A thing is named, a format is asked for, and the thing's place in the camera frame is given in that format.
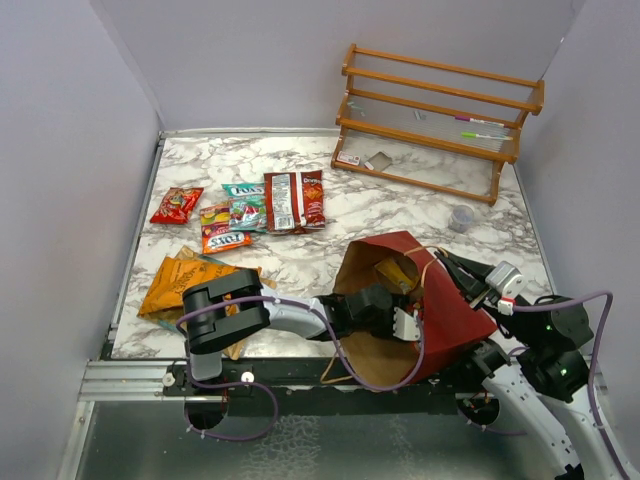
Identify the open grey small box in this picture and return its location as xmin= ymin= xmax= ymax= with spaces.
xmin=364 ymin=151 xmax=392 ymax=172

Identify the yellow snack packet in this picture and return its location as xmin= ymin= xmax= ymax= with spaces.
xmin=374 ymin=257 xmax=417 ymax=294

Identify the pink marker pen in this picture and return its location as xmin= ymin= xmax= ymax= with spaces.
xmin=454 ymin=116 xmax=506 ymax=128

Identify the orange Fox's candy bag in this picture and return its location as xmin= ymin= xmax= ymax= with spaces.
xmin=199 ymin=202 xmax=252 ymax=255

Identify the teal Fox's mint bag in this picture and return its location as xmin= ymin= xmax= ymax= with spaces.
xmin=222 ymin=183 xmax=265 ymax=198

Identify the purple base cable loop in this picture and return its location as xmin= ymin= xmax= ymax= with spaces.
xmin=182 ymin=382 xmax=280 ymax=442

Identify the wrist white camera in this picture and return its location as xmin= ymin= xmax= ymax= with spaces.
xmin=485 ymin=261 xmax=528 ymax=316
xmin=393 ymin=307 xmax=422 ymax=342

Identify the orange wooden rack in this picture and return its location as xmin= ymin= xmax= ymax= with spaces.
xmin=331 ymin=43 xmax=545 ymax=206

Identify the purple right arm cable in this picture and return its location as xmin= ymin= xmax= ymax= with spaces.
xmin=509 ymin=291 xmax=640 ymax=480

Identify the orange yellow chip bag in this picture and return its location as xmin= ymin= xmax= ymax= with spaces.
xmin=138 ymin=255 xmax=263 ymax=321

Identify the red snack packet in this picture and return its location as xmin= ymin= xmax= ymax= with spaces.
xmin=150 ymin=187 xmax=204 ymax=225

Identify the red Doritos chip bag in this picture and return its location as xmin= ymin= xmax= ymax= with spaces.
xmin=264 ymin=170 xmax=326 ymax=234

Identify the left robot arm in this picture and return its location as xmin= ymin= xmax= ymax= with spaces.
xmin=176 ymin=270 xmax=406 ymax=395

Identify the brown red paper bag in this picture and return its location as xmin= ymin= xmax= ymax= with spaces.
xmin=333 ymin=231 xmax=497 ymax=387

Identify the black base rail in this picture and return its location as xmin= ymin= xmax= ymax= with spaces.
xmin=162 ymin=357 xmax=499 ymax=423

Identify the teal snack packet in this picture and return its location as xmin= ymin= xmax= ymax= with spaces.
xmin=229 ymin=195 xmax=267 ymax=233

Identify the red white small box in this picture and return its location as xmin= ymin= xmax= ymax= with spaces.
xmin=336 ymin=151 xmax=360 ymax=166

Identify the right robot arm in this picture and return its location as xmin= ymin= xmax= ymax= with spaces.
xmin=435 ymin=250 xmax=639 ymax=479

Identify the small clear plastic cup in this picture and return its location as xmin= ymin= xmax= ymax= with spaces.
xmin=448 ymin=205 xmax=474 ymax=233

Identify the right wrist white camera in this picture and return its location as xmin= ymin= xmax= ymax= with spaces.
xmin=485 ymin=261 xmax=528 ymax=316

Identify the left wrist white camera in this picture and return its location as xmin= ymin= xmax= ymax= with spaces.
xmin=393 ymin=307 xmax=422 ymax=342

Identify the green marker pen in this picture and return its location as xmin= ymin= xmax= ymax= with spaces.
xmin=460 ymin=132 xmax=514 ymax=141

